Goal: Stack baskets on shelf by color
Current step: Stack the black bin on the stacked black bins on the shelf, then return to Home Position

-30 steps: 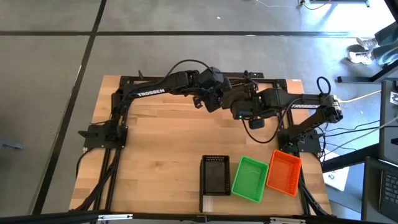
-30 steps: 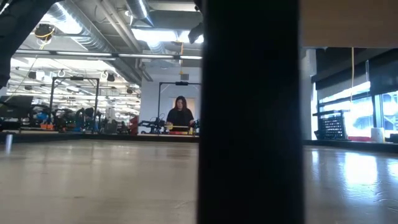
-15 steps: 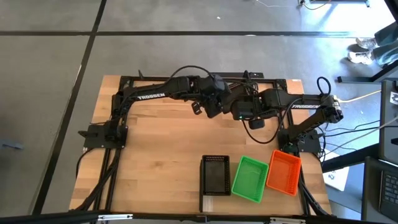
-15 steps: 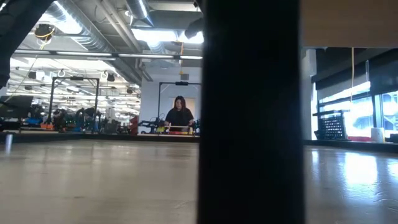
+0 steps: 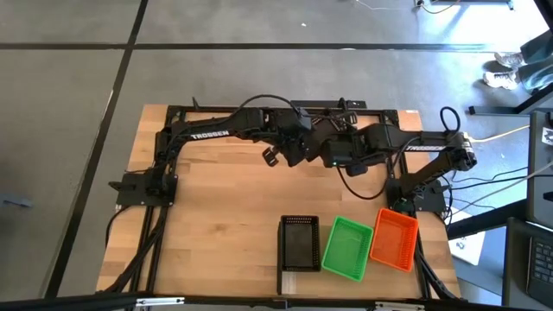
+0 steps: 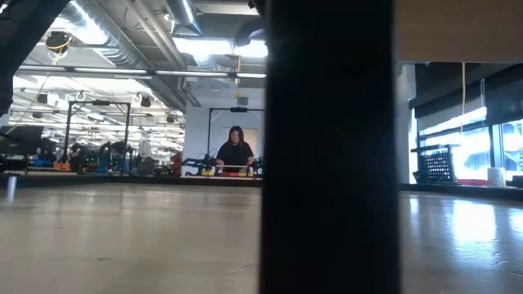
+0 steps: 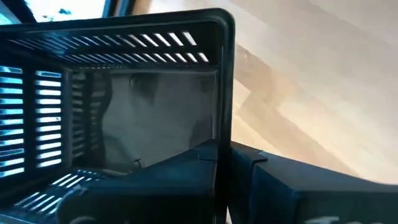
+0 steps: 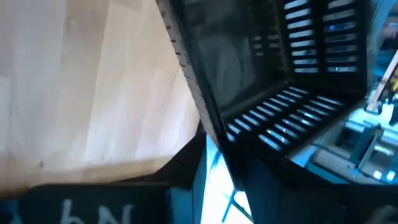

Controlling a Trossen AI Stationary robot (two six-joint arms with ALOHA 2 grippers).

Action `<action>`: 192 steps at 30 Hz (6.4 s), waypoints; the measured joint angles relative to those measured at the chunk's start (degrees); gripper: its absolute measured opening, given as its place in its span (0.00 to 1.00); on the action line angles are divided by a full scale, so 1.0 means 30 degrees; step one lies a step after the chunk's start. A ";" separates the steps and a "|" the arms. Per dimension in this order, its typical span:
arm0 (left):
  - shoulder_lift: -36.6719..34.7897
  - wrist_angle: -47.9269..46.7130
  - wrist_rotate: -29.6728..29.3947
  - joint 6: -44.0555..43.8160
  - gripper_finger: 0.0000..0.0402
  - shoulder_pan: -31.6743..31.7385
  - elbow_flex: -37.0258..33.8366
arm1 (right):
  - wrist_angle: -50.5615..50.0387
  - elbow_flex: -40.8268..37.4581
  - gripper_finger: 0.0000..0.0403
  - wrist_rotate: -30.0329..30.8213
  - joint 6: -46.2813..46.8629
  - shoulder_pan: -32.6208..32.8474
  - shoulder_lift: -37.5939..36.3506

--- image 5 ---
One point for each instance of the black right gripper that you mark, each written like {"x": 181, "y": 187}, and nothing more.
{"x": 345, "y": 153}

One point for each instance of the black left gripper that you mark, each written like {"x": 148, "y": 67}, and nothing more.
{"x": 294, "y": 140}

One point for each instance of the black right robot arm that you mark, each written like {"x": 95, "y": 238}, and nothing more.
{"x": 423, "y": 142}

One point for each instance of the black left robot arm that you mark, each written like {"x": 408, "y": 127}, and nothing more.
{"x": 207, "y": 134}

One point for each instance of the black bar with knob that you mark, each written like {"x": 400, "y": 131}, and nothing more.
{"x": 358, "y": 103}

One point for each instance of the black diagonal desk leg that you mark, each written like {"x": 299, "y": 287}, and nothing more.
{"x": 484, "y": 220}

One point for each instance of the white printed sheet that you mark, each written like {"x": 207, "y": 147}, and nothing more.
{"x": 468, "y": 250}

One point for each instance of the black case with sticker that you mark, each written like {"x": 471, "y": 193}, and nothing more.
{"x": 538, "y": 185}

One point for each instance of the black laptop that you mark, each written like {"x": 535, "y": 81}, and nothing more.
{"x": 518, "y": 259}

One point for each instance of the black crossbeam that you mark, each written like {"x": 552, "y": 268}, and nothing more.
{"x": 65, "y": 302}

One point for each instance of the black aluminium table frame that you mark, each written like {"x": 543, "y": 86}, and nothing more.
{"x": 203, "y": 109}

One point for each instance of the silver metal bracket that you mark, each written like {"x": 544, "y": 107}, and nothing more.
{"x": 399, "y": 306}
{"x": 160, "y": 301}

